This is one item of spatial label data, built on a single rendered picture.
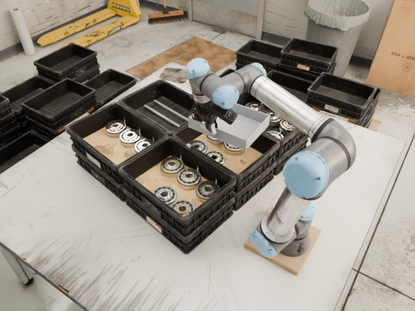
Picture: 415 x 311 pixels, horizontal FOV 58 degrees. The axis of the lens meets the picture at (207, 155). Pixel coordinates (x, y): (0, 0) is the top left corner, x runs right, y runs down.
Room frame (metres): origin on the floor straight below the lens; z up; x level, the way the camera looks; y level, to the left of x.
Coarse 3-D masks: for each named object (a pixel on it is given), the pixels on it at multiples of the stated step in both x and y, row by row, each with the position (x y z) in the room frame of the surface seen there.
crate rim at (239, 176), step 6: (186, 126) 1.39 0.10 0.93; (180, 138) 1.30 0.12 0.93; (270, 138) 1.30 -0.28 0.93; (186, 144) 1.26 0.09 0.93; (276, 144) 1.26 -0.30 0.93; (198, 150) 1.22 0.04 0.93; (270, 150) 1.22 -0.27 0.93; (276, 150) 1.24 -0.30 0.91; (204, 156) 1.18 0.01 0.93; (264, 156) 1.18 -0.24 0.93; (216, 162) 1.14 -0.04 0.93; (258, 162) 1.15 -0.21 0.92; (246, 168) 1.11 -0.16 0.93; (252, 168) 1.12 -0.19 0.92; (234, 174) 1.07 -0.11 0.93; (240, 174) 1.07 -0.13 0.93; (246, 174) 1.09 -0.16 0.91
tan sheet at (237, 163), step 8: (200, 136) 1.43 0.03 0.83; (208, 144) 1.37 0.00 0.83; (216, 144) 1.37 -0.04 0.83; (224, 152) 1.32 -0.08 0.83; (248, 152) 1.32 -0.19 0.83; (256, 152) 1.32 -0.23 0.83; (232, 160) 1.26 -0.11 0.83; (240, 160) 1.26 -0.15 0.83; (248, 160) 1.26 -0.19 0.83; (232, 168) 1.21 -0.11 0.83; (240, 168) 1.21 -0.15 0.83
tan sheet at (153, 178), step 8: (152, 168) 1.21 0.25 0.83; (160, 168) 1.21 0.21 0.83; (184, 168) 1.21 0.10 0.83; (144, 176) 1.16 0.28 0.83; (152, 176) 1.16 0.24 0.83; (160, 176) 1.16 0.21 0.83; (144, 184) 1.11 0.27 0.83; (152, 184) 1.11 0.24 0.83; (160, 184) 1.11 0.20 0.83; (168, 184) 1.11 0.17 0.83; (176, 184) 1.11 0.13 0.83; (152, 192) 1.07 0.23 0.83; (184, 192) 1.07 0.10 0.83; (192, 192) 1.07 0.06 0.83
